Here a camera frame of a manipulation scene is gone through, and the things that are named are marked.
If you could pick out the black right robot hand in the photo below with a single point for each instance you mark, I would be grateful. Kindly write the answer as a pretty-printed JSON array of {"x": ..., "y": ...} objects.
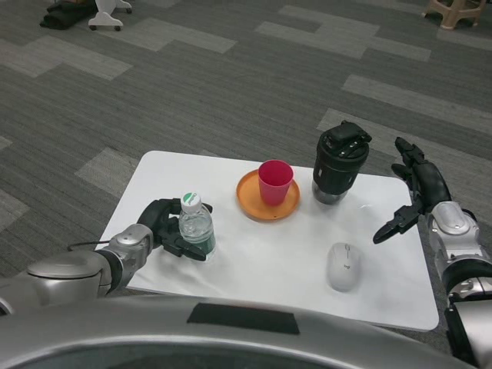
[{"x": 432, "y": 184}]

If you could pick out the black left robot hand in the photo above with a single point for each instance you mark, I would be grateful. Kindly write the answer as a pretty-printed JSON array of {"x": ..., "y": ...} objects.
[{"x": 157, "y": 219}]

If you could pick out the clear plastic water bottle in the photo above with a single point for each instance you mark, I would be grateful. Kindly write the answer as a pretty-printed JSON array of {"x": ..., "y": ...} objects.
[{"x": 196, "y": 230}]

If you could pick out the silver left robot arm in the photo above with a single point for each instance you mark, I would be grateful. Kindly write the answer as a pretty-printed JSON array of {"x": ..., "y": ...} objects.
[{"x": 130, "y": 240}]

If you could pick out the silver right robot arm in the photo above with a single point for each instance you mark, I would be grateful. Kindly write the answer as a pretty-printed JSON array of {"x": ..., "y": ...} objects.
[{"x": 449, "y": 219}]

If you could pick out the orange round plate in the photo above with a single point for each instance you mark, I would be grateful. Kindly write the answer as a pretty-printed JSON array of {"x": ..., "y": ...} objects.
[{"x": 250, "y": 203}]

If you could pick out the black travel mug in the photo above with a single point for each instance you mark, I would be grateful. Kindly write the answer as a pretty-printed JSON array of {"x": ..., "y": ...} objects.
[{"x": 334, "y": 173}]

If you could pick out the silver robot chest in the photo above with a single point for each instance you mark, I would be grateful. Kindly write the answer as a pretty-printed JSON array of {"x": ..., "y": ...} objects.
[{"x": 153, "y": 338}]

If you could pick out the red plastic cup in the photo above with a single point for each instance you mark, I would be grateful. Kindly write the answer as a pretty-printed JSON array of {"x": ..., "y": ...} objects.
[{"x": 274, "y": 192}]

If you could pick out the white computer mouse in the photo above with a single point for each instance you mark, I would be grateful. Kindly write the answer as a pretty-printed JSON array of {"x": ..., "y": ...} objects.
[{"x": 344, "y": 269}]

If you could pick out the beige plastic stool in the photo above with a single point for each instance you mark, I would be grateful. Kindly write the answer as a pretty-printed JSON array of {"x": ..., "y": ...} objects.
[{"x": 453, "y": 17}]

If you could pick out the white wheeled partition panel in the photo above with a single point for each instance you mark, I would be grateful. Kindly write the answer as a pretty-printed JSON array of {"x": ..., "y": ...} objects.
[{"x": 104, "y": 17}]

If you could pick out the black bag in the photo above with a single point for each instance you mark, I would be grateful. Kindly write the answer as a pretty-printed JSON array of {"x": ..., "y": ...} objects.
[{"x": 65, "y": 15}]

